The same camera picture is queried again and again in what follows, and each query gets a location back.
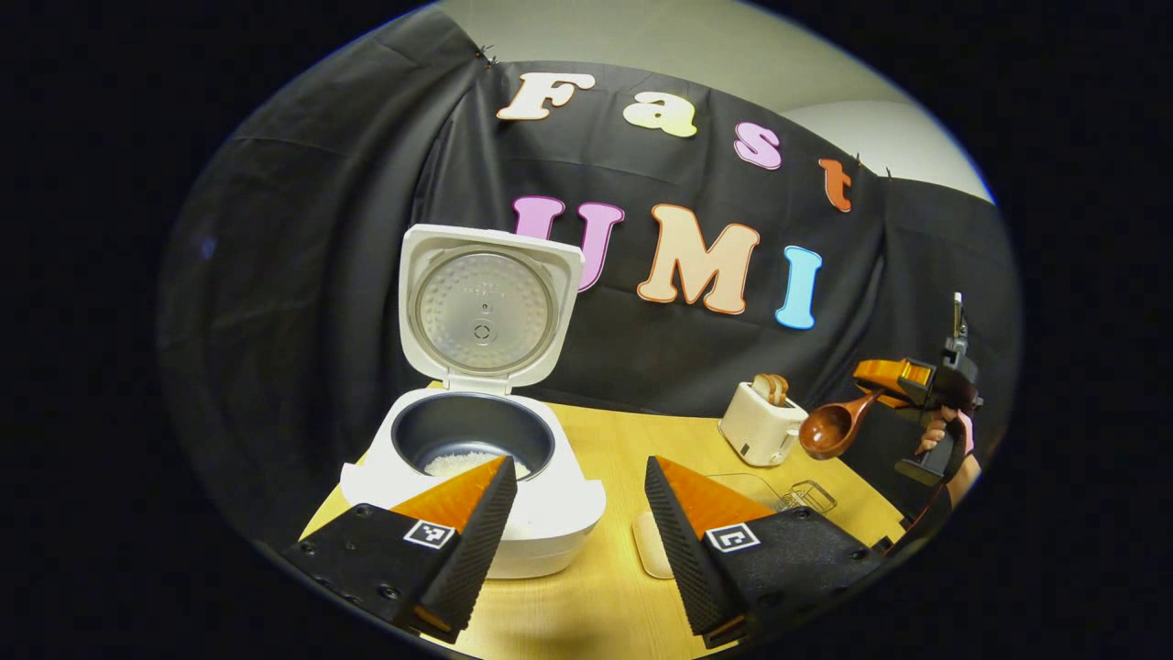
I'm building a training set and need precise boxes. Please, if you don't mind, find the white toaster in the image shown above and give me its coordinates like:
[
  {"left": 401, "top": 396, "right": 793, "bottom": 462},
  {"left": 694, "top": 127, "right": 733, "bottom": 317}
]
[{"left": 718, "top": 380, "right": 809, "bottom": 468}]

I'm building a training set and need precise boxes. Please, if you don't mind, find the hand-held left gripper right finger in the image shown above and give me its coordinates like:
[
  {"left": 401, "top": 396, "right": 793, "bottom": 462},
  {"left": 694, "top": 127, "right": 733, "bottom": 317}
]
[{"left": 644, "top": 456, "right": 888, "bottom": 650}]

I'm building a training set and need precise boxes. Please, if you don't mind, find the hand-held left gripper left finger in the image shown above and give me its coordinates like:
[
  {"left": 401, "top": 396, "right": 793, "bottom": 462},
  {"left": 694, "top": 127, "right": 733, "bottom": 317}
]
[{"left": 282, "top": 456, "right": 519, "bottom": 643}]

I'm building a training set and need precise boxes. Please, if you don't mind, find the white rice cooker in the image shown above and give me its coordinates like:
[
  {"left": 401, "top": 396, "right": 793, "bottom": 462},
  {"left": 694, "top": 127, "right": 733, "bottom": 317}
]
[{"left": 340, "top": 224, "right": 607, "bottom": 579}]

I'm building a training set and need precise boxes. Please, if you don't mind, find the metal wire chopstick holder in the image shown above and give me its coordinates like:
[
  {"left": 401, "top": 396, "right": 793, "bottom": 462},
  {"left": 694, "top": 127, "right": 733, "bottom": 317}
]
[{"left": 779, "top": 479, "right": 839, "bottom": 515}]

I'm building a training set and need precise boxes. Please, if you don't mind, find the brown wooden spoon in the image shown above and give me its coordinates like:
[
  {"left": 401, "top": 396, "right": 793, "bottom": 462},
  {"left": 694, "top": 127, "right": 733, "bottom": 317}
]
[{"left": 799, "top": 390, "right": 886, "bottom": 461}]

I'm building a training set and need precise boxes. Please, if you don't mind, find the black backdrop cloth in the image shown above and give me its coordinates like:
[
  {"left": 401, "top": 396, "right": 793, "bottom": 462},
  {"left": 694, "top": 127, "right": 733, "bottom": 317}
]
[{"left": 156, "top": 5, "right": 1023, "bottom": 551}]

